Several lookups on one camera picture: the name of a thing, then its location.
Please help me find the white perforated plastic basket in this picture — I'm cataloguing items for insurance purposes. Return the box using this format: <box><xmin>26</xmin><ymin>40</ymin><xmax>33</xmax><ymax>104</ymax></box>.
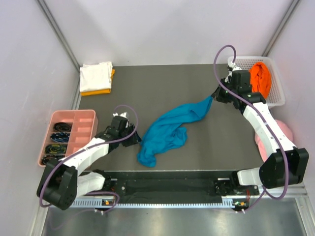
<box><xmin>228</xmin><ymin>56</ymin><xmax>285</xmax><ymax>109</ymax></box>

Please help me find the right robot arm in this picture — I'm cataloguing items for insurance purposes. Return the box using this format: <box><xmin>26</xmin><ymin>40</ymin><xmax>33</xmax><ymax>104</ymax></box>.
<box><xmin>212</xmin><ymin>68</ymin><xmax>309</xmax><ymax>195</ymax></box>

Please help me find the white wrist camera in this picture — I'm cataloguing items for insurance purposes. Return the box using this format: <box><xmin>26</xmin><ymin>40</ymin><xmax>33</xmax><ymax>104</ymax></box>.
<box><xmin>226</xmin><ymin>61</ymin><xmax>242</xmax><ymax>80</ymax></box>
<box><xmin>112</xmin><ymin>112</ymin><xmax>130</xmax><ymax>128</ymax></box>

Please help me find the blue t shirt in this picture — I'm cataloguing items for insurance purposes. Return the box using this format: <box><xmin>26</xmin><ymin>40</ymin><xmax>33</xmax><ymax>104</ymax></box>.
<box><xmin>137</xmin><ymin>96</ymin><xmax>213</xmax><ymax>168</ymax></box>

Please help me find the white folded t shirt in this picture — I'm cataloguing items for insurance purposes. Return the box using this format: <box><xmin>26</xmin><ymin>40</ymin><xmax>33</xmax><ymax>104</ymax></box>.
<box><xmin>80</xmin><ymin>61</ymin><xmax>115</xmax><ymax>93</ymax></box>

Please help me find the green black coiled cable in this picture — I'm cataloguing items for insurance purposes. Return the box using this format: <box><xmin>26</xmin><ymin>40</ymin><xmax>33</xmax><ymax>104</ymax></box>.
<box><xmin>44</xmin><ymin>144</ymin><xmax>67</xmax><ymax>154</ymax></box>

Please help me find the pink compartment tray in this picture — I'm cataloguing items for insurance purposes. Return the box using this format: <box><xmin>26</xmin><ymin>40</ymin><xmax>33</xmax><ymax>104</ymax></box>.
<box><xmin>38</xmin><ymin>110</ymin><xmax>98</xmax><ymax>167</ymax></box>

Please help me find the orange crumpled t shirt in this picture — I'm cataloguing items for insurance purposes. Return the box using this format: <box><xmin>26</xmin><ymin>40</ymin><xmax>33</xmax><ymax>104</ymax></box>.
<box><xmin>249</xmin><ymin>61</ymin><xmax>272</xmax><ymax>100</ymax></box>

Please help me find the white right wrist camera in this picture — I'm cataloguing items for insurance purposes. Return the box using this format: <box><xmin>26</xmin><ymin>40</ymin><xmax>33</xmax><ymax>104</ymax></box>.
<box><xmin>226</xmin><ymin>61</ymin><xmax>242</xmax><ymax>80</ymax></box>

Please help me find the grey slotted cable duct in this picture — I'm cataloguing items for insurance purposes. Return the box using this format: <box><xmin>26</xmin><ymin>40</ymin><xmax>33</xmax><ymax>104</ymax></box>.
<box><xmin>70</xmin><ymin>197</ymin><xmax>249</xmax><ymax>208</ymax></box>

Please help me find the pink cap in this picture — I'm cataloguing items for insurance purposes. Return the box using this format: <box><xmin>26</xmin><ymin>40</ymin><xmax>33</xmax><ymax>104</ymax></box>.
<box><xmin>254</xmin><ymin>119</ymin><xmax>294</xmax><ymax>163</ymax></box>

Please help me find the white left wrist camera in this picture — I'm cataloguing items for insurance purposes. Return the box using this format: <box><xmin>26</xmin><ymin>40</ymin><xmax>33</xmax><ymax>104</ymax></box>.
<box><xmin>112</xmin><ymin>112</ymin><xmax>130</xmax><ymax>128</ymax></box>

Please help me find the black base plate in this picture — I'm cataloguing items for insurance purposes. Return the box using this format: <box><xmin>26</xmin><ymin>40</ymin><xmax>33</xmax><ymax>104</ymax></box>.
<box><xmin>101</xmin><ymin>170</ymin><xmax>259</xmax><ymax>204</ymax></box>

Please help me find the multicolour coiled cable bottom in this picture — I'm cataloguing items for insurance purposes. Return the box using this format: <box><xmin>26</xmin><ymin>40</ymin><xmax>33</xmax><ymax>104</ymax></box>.
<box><xmin>40</xmin><ymin>154</ymin><xmax>65</xmax><ymax>166</ymax></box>

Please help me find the blue coiled cable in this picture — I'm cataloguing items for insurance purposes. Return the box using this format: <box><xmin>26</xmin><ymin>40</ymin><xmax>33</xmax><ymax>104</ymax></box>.
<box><xmin>50</xmin><ymin>132</ymin><xmax>70</xmax><ymax>143</ymax></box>

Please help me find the yellow folded t shirt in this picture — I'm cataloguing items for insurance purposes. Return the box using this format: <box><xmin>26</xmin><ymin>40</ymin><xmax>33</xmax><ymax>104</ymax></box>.
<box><xmin>80</xmin><ymin>69</ymin><xmax>115</xmax><ymax>96</ymax></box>

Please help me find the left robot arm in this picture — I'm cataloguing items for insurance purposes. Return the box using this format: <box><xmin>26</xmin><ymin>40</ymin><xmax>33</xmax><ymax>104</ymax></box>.
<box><xmin>36</xmin><ymin>113</ymin><xmax>141</xmax><ymax>210</ymax></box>

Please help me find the black coiled cable top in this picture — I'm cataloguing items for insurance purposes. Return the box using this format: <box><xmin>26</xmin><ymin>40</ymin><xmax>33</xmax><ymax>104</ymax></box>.
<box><xmin>53</xmin><ymin>122</ymin><xmax>72</xmax><ymax>132</ymax></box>

